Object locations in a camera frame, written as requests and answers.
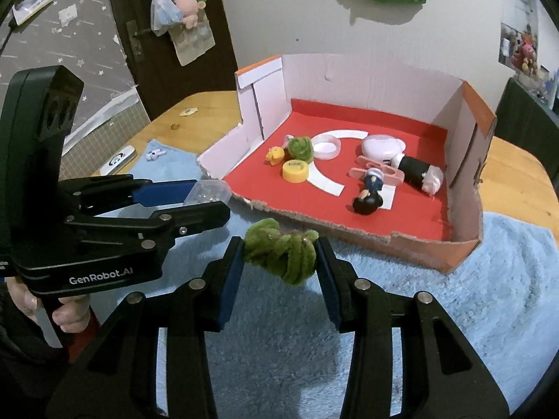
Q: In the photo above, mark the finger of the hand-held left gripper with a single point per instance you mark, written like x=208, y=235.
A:
x=166, y=192
x=196, y=220

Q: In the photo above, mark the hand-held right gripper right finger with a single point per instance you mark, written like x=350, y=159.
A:
x=329, y=283

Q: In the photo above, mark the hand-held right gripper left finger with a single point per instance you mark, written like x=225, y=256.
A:
x=229, y=279

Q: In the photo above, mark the clear plastic case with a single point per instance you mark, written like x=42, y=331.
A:
x=208, y=192

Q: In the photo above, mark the green yarn ball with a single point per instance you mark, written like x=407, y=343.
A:
x=300, y=148
x=284, y=255

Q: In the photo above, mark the dark-haired doll figurine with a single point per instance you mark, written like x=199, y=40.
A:
x=371, y=192

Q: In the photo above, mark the yellow-hooded doll figurine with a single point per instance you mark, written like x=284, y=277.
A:
x=275, y=156

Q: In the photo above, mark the yellow bottle cap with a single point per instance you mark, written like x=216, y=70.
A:
x=295, y=172

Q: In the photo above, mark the pink plastic clip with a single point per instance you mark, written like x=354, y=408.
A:
x=384, y=175

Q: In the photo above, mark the clear round dish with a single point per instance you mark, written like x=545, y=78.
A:
x=325, y=148

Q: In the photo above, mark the black roll with white tissue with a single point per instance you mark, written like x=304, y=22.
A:
x=415, y=169

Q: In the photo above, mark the pink egg-shaped device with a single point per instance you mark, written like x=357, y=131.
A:
x=382, y=146

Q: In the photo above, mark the orange cardboard box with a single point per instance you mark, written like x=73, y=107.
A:
x=349, y=83

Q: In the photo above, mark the person's left hand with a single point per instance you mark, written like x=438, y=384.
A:
x=70, y=314

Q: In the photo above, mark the white small toy figure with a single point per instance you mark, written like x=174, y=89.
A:
x=155, y=154

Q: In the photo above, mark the white rectangular device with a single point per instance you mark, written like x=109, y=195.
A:
x=117, y=160

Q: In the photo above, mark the small paper tag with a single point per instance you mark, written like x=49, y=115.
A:
x=188, y=112

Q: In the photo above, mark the hanging paper sheet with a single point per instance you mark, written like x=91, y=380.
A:
x=192, y=46

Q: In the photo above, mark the dark wooden door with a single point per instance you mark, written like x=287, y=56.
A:
x=218, y=52

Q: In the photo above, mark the clear plastic bag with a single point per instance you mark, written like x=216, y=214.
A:
x=163, y=17

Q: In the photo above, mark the light blue fluffy towel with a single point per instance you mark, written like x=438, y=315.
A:
x=502, y=314

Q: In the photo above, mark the pale pink plush toy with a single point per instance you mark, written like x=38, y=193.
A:
x=187, y=8

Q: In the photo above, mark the dark cloth covered table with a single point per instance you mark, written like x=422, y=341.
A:
x=524, y=113

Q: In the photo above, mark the pink plush figure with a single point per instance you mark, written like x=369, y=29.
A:
x=526, y=52

